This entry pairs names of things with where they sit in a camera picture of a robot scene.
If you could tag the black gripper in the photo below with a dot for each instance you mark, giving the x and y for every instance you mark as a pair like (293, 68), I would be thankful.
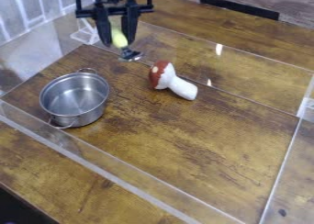
(126, 8)

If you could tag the small steel pot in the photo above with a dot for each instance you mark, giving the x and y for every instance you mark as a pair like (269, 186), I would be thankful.
(74, 98)

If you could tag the red white plush mushroom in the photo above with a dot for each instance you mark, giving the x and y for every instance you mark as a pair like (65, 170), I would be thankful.
(164, 77)

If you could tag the clear acrylic triangle bracket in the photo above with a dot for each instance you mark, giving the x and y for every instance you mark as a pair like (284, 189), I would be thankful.
(86, 33)

